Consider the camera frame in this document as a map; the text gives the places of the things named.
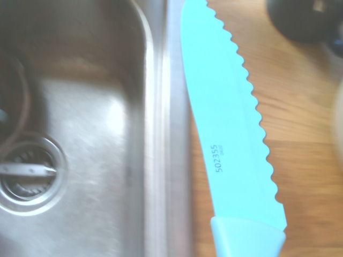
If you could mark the turquoise serrated knife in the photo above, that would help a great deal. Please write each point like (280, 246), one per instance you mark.
(227, 107)

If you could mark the stainless steel double sink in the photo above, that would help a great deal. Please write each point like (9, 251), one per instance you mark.
(107, 120)

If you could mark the metal sink drain strainer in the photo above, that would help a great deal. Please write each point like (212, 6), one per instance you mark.
(57, 184)

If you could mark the metal utensil in drain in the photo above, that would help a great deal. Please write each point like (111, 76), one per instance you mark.
(26, 170)

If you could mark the white bowl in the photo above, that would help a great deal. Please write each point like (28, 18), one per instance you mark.
(339, 115)

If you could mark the black rounded object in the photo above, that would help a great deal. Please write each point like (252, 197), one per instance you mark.
(300, 18)

